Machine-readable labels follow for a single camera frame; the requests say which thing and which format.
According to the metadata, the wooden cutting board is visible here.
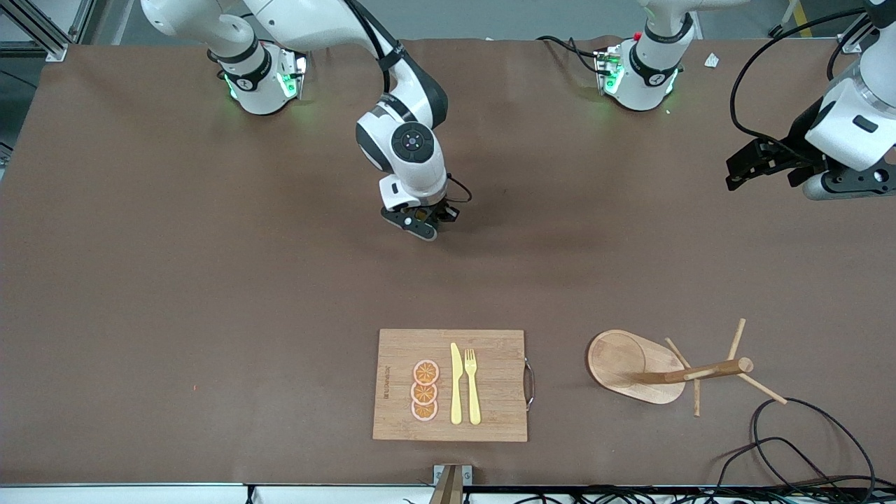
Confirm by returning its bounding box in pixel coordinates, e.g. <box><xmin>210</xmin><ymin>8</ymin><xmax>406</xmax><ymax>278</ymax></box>
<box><xmin>372</xmin><ymin>328</ymin><xmax>537</xmax><ymax>443</ymax></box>

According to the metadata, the yellow plastic knife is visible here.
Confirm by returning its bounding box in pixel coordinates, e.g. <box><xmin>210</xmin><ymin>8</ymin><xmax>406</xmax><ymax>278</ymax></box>
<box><xmin>449</xmin><ymin>342</ymin><xmax>464</xmax><ymax>426</ymax></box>

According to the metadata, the yellow plastic fork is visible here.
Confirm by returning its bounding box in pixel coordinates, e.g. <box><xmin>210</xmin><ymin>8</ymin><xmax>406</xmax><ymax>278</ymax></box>
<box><xmin>464</xmin><ymin>349</ymin><xmax>483</xmax><ymax>426</ymax></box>

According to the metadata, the wooden mug tree stand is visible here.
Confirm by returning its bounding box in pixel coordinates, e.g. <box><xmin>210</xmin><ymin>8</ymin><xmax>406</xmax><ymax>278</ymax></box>
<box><xmin>587</xmin><ymin>318</ymin><xmax>789</xmax><ymax>419</ymax></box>

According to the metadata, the aluminium frame post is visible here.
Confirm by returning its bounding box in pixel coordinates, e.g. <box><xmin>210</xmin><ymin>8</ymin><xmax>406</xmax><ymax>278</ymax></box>
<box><xmin>0</xmin><ymin>0</ymin><xmax>71</xmax><ymax>63</ymax></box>
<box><xmin>836</xmin><ymin>13</ymin><xmax>877</xmax><ymax>56</ymax></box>

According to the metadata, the black left base cable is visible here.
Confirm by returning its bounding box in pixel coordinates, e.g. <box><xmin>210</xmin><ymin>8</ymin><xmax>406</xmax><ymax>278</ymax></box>
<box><xmin>535</xmin><ymin>34</ymin><xmax>605</xmax><ymax>75</ymax></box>

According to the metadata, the long looped black cable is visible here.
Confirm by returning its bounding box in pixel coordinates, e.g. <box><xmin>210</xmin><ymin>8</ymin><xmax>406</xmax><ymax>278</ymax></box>
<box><xmin>751</xmin><ymin>397</ymin><xmax>878</xmax><ymax>491</ymax></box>

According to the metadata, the aluminium table edge bracket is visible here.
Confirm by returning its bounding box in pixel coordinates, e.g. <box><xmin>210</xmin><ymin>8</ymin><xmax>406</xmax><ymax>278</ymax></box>
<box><xmin>433</xmin><ymin>463</ymin><xmax>475</xmax><ymax>488</ymax></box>

